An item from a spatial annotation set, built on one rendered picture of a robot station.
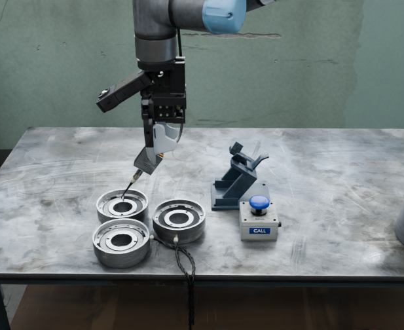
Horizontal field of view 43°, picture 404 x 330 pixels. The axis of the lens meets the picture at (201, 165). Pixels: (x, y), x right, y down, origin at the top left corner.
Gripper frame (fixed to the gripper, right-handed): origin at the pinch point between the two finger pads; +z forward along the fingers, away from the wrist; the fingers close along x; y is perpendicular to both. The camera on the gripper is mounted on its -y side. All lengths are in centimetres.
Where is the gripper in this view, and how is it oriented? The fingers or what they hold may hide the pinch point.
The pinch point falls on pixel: (150, 155)
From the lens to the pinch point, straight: 104.2
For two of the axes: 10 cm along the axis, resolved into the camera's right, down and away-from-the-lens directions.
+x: 0.0, -5.0, 8.7
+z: 0.0, 8.7, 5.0
